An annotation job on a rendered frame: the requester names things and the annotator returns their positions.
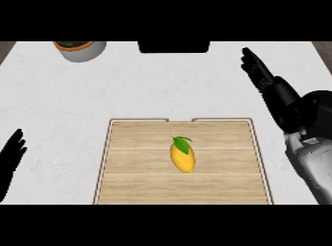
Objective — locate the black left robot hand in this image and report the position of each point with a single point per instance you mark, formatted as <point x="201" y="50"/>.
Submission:
<point x="7" y="160"/>

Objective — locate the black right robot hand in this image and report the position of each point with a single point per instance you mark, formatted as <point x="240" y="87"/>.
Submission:
<point x="273" y="86"/>

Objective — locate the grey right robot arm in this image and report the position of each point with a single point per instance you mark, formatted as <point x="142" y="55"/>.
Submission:
<point x="320" y="166"/>

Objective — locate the yellow lemon with green leaf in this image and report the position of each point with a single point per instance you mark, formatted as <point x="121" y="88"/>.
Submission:
<point x="181" y="155"/>

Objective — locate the pale wooden tray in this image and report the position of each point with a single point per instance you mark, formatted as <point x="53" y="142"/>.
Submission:
<point x="183" y="163"/>

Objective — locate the grey pot with orange rim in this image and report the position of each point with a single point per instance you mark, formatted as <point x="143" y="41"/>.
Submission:
<point x="80" y="50"/>

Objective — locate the black appliance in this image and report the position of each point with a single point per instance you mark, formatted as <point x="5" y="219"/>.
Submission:
<point x="173" y="46"/>

